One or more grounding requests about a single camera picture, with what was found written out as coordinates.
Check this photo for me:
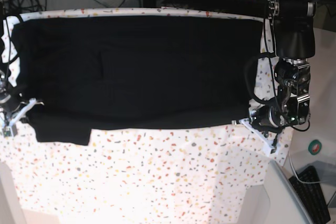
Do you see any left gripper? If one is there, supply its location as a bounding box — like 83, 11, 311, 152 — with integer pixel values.
232, 105, 290, 155

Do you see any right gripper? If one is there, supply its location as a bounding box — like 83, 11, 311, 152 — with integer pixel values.
1, 91, 44, 137

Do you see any black printed t-shirt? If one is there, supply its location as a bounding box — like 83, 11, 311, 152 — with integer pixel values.
12, 16, 263, 145

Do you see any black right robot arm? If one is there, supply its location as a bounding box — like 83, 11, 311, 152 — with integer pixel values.
1, 0, 43, 137

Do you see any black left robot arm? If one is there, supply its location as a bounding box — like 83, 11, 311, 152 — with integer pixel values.
239, 0, 320, 156

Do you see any grey monitor edge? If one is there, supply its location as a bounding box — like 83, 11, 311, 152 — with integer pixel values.
264, 161, 313, 224

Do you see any green tape roll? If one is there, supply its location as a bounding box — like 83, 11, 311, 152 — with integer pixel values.
308, 140, 322, 155

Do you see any black keyboard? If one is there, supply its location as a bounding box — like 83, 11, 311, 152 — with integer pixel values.
289, 166, 331, 224

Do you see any white usb cable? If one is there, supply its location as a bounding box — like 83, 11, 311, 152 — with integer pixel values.
288, 150, 321, 184

